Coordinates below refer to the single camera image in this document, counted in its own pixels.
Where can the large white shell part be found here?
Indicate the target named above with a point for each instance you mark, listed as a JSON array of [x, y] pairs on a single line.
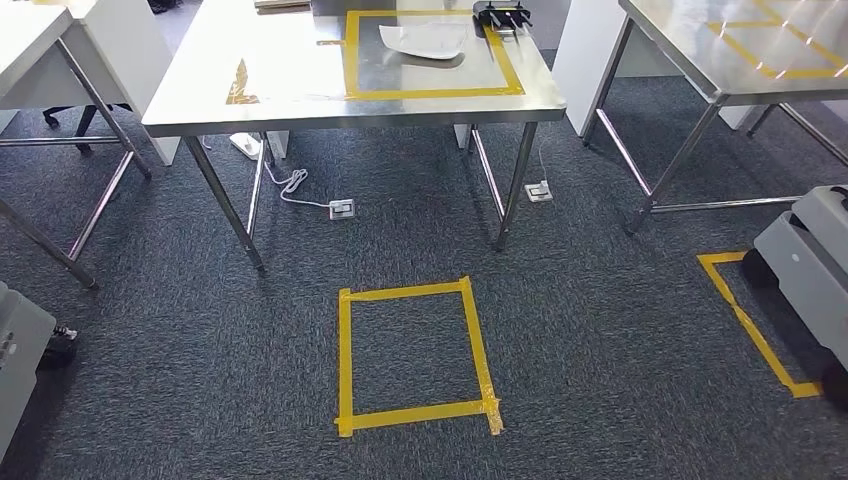
[[424, 40]]

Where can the steel workbench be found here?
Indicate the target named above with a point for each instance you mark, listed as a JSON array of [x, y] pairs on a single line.
[[298, 99]]

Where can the grey floor socket box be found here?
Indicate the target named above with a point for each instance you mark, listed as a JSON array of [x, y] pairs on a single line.
[[342, 209], [538, 192]]

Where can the yellow floor tape square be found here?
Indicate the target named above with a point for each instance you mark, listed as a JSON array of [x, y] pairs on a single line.
[[411, 416], [748, 328]]

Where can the white power strip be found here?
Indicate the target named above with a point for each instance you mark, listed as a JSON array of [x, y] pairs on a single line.
[[245, 144]]

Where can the white table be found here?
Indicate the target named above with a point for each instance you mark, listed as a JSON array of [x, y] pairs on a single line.
[[132, 60], [580, 66]]

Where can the black remote controller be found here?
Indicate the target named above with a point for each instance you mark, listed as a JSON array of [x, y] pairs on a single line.
[[500, 14]]

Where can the grey metal case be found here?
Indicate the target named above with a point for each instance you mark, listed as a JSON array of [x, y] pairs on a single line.
[[331, 6]]

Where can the white carton box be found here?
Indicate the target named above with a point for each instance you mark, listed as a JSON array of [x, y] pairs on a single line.
[[281, 4]]

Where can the black office chair base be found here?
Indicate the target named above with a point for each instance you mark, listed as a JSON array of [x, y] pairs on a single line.
[[83, 129]]

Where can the grey wheeled machine base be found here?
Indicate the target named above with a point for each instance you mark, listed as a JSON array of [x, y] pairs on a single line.
[[20, 358], [808, 265]]

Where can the steel frame table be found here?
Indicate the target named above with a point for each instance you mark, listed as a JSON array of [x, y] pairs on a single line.
[[33, 40], [682, 60]]

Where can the steel table leg frame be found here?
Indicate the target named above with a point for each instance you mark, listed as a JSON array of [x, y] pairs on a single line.
[[46, 245]]

